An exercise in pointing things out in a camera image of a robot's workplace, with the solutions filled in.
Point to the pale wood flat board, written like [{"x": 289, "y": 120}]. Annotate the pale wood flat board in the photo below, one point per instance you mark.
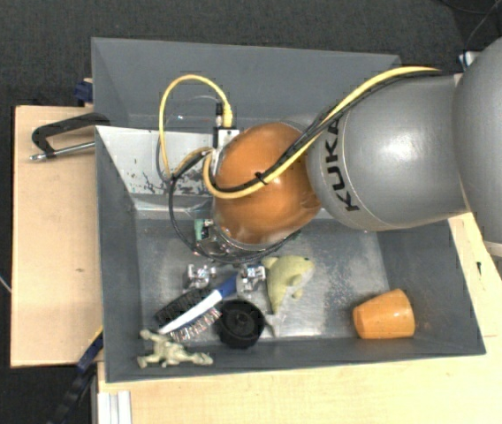
[{"x": 52, "y": 236}]

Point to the black ribbed brush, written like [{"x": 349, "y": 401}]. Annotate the black ribbed brush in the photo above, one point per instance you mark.
[{"x": 179, "y": 305}]

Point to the pale green plush dolphin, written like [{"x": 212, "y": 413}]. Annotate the pale green plush dolphin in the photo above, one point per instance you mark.
[{"x": 283, "y": 276}]

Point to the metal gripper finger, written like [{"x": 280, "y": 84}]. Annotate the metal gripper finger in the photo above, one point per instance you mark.
[
  {"x": 251, "y": 277},
  {"x": 200, "y": 274}
]

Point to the orange plastic cup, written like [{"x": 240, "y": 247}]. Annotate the orange plastic cup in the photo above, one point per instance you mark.
[{"x": 383, "y": 315}]

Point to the grey metal bin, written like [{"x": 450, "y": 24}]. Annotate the grey metal bin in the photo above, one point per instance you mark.
[{"x": 348, "y": 259}]

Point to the pale green toy figure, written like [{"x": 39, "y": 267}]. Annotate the pale green toy figure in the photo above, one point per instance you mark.
[{"x": 168, "y": 351}]

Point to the white and blue brush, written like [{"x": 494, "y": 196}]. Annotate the white and blue brush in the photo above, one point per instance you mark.
[{"x": 198, "y": 312}]

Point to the black round lid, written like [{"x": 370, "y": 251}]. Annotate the black round lid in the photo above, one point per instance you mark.
[{"x": 241, "y": 324}]

